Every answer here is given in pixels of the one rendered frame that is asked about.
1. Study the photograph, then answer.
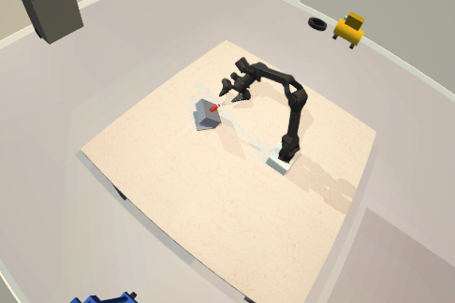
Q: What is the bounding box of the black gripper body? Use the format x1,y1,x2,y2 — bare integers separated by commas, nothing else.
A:
221,77,252,100

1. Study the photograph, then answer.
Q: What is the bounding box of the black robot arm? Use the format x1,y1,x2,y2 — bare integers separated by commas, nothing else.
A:
235,57,308,164

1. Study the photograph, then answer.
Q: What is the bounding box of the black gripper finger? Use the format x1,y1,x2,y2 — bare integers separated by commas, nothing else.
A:
231,92,246,103
219,87,229,97

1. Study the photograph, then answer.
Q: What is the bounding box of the grey sloped panel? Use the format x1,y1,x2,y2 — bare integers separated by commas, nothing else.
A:
193,98,221,131

